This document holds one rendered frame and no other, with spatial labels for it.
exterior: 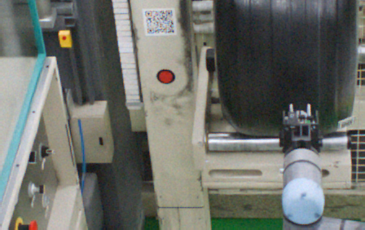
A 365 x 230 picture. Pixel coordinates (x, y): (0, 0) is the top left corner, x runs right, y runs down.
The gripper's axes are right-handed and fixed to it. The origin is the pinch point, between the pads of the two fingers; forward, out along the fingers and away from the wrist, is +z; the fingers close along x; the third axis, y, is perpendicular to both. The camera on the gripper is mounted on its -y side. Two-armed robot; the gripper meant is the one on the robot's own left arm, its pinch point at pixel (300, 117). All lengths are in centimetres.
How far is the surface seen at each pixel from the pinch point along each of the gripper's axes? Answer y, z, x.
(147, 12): 17.2, 18.8, 34.0
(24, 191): -2, -24, 57
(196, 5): -2, 61, 27
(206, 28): -10, 62, 25
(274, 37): 19.6, 0.3, 4.9
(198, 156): -18.1, 11.8, 24.0
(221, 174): -26.6, 15.8, 19.2
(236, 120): -3.1, 4.1, 13.9
